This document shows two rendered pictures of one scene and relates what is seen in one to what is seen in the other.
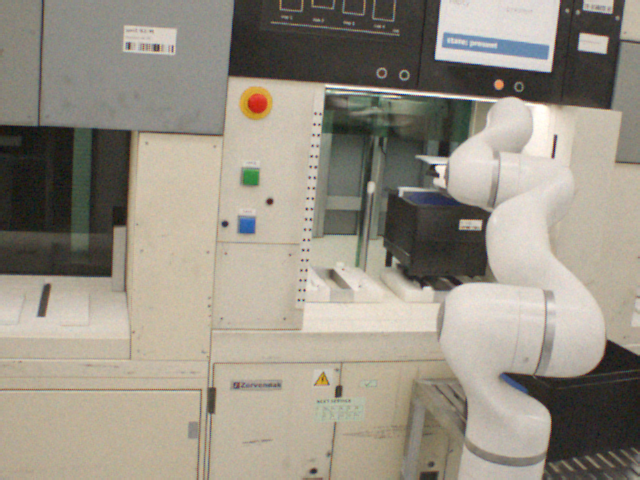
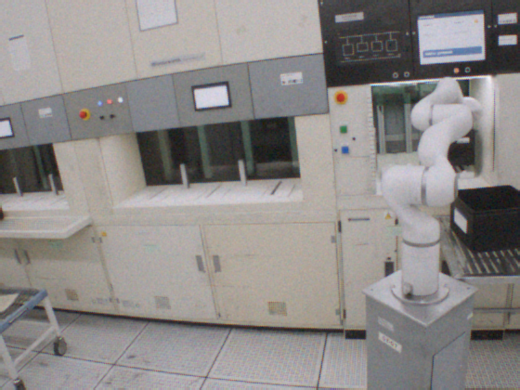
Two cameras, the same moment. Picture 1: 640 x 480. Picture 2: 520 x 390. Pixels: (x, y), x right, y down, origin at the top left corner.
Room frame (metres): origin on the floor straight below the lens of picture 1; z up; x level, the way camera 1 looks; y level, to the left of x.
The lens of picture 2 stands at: (-0.12, -0.48, 1.51)
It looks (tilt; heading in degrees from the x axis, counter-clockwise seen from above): 16 degrees down; 33
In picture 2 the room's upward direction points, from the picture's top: 8 degrees counter-clockwise
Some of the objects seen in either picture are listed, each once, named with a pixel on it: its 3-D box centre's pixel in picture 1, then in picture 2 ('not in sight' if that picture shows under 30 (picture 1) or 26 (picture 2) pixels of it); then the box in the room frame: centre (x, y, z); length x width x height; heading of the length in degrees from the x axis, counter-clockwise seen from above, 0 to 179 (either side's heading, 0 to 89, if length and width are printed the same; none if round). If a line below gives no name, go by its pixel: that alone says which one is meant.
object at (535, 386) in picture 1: (558, 386); (492, 216); (1.57, -0.50, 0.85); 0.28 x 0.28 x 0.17; 24
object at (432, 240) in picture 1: (437, 220); (449, 139); (2.11, -0.28, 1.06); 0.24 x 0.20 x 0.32; 107
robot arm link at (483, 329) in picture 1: (496, 367); (410, 202); (1.09, -0.25, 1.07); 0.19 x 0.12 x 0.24; 86
